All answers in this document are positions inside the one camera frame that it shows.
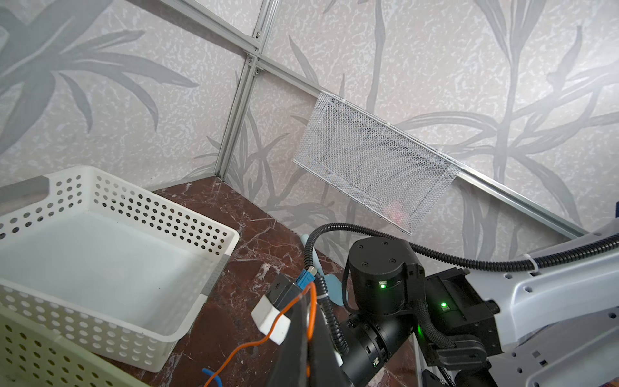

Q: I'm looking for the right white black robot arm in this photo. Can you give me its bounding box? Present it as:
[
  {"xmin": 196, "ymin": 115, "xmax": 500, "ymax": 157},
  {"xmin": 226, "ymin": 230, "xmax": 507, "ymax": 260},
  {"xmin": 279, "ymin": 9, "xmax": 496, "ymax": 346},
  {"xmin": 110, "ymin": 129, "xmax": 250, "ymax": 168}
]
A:
[{"xmin": 304, "ymin": 221, "xmax": 618, "ymax": 386}]

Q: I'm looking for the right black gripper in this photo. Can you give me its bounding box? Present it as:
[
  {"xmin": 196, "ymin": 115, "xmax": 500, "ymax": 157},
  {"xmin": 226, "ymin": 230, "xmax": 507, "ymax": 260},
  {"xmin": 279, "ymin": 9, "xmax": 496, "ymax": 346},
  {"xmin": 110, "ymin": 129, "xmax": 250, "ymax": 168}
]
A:
[{"xmin": 339, "ymin": 314, "xmax": 418, "ymax": 386}]

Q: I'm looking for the orange cable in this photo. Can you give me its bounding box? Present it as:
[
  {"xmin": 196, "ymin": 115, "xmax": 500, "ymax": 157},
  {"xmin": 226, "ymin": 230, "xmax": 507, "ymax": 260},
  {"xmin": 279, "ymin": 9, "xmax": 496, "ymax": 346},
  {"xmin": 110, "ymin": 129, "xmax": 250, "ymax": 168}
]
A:
[{"xmin": 202, "ymin": 281, "xmax": 319, "ymax": 387}]

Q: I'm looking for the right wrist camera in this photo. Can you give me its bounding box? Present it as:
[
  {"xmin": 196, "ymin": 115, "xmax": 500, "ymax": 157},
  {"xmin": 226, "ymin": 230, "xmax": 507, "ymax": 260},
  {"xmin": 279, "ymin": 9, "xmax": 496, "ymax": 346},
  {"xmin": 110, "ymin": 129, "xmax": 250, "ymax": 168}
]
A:
[{"xmin": 251, "ymin": 270, "xmax": 315, "ymax": 346}]

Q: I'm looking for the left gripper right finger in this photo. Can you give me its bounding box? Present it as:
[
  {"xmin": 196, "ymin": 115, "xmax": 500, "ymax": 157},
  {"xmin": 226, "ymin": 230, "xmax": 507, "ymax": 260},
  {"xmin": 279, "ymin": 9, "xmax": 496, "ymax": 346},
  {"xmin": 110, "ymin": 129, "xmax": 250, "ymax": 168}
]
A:
[{"xmin": 308, "ymin": 311, "xmax": 352, "ymax": 387}]

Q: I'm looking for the white perforated plastic basket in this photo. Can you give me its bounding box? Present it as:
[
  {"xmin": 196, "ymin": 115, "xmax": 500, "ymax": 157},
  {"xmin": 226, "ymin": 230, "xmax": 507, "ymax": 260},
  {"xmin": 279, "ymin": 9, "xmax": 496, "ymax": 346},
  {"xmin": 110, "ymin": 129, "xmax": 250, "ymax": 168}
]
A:
[{"xmin": 1, "ymin": 166, "xmax": 240, "ymax": 372}]

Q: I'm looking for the middle light green basket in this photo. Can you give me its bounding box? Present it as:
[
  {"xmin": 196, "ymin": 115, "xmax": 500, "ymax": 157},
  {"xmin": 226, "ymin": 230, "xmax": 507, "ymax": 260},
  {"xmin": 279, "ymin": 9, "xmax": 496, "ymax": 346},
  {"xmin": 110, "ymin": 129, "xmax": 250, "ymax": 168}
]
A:
[{"xmin": 1, "ymin": 306, "xmax": 144, "ymax": 387}]

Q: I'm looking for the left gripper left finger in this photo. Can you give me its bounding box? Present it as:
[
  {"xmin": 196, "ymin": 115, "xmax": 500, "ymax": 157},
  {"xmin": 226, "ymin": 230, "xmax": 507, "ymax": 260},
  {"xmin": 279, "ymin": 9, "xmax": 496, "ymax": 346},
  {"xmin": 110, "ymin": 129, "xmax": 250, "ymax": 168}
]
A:
[{"xmin": 266, "ymin": 302, "xmax": 309, "ymax": 387}]

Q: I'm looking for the white wire mesh basket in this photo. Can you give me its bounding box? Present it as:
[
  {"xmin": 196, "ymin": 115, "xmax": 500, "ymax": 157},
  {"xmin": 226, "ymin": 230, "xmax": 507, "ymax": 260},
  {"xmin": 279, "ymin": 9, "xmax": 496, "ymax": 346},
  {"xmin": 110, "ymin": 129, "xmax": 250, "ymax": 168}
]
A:
[{"xmin": 293, "ymin": 93, "xmax": 461, "ymax": 235}]

